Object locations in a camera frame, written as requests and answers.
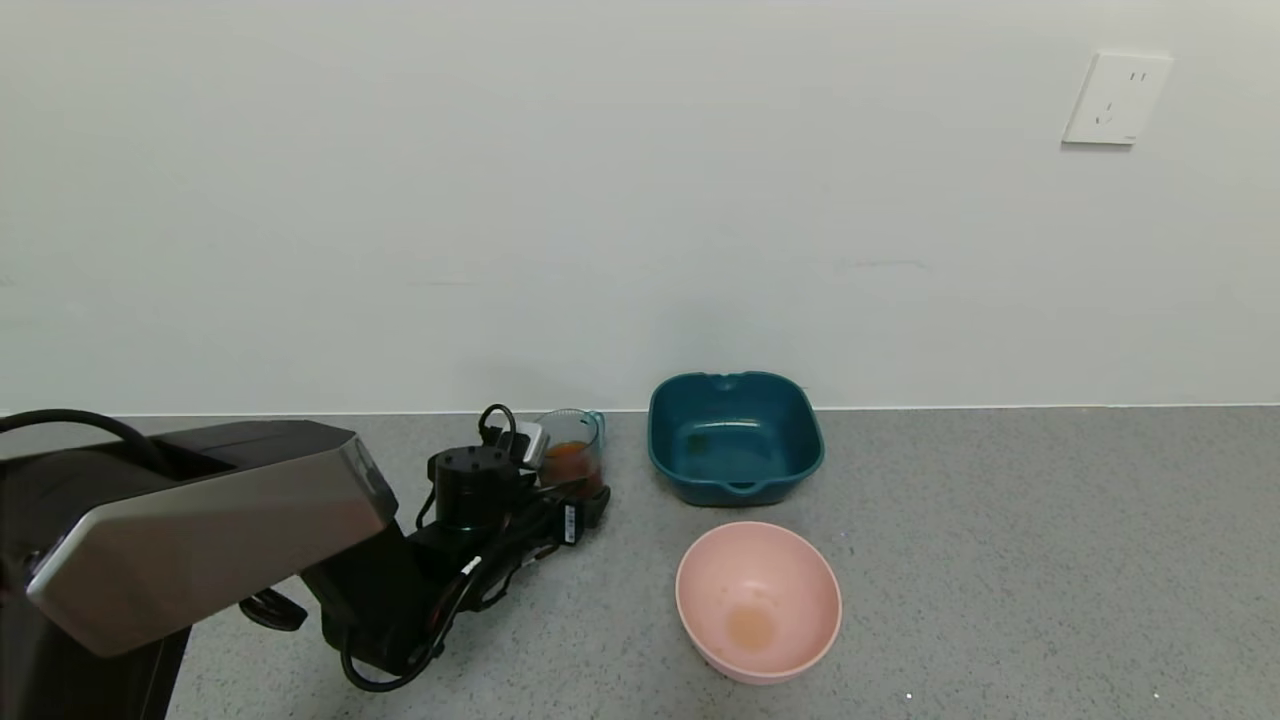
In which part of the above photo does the clear blue ribbed cup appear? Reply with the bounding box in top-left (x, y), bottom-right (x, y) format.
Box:
top-left (538, 408), bottom-right (607, 501)

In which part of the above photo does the reddish brown liquid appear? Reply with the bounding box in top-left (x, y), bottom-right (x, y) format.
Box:
top-left (545, 440), bottom-right (604, 496)

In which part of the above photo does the pink round bowl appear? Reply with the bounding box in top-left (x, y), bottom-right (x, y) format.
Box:
top-left (676, 521), bottom-right (843, 686)

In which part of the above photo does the teal square plastic basin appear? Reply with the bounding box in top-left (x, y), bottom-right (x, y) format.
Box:
top-left (648, 371), bottom-right (826, 508)

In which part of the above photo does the black camera cable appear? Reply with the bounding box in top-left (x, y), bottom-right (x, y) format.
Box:
top-left (477, 403), bottom-right (523, 453)

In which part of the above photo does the black arm wire bundle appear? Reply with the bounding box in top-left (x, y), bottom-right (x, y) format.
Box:
top-left (340, 520), bottom-right (561, 694)

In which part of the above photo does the black strap loop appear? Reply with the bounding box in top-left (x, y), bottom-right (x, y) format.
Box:
top-left (239, 589), bottom-right (309, 633)

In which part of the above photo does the white wall socket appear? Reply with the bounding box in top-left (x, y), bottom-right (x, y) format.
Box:
top-left (1061, 51), bottom-right (1174, 147)

